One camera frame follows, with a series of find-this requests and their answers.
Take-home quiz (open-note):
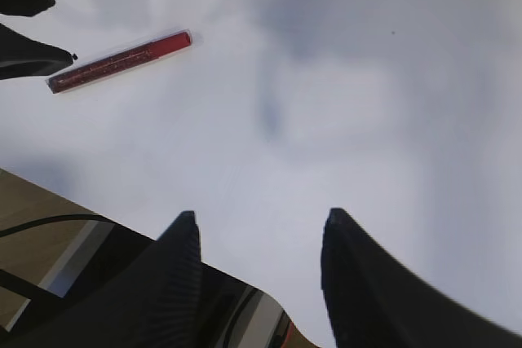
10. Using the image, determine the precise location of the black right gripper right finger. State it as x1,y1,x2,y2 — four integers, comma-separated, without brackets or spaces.
321,208,521,347

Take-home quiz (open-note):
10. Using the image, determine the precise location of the red glitter pen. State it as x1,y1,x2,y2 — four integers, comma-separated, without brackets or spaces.
46,30,192,94

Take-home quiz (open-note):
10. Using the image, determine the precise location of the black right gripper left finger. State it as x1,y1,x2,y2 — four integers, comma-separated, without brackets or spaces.
7,211,202,347

